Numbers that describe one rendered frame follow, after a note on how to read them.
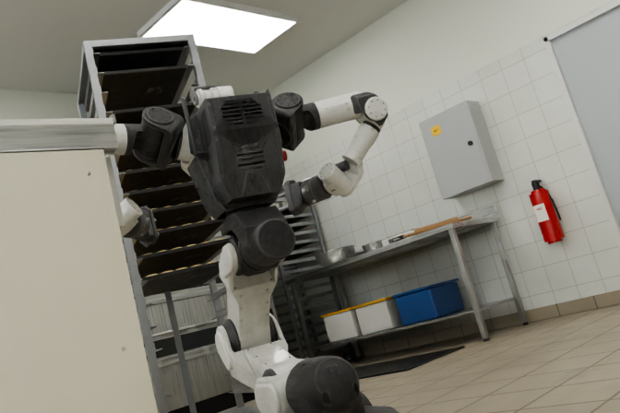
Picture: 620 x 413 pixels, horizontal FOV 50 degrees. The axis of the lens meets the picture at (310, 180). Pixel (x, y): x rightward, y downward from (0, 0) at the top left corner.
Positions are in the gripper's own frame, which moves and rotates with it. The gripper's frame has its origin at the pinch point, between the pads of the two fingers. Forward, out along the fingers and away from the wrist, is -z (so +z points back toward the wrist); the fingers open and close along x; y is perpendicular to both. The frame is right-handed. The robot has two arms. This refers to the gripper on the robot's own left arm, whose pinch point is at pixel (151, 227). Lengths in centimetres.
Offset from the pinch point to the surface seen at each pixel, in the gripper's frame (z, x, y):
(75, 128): 90, 4, -25
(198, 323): -288, -25, 93
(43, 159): 96, -2, -22
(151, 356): -48, -39, 30
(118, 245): 89, -19, -28
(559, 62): -318, 93, -225
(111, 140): 86, 1, -30
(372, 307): -372, -49, -29
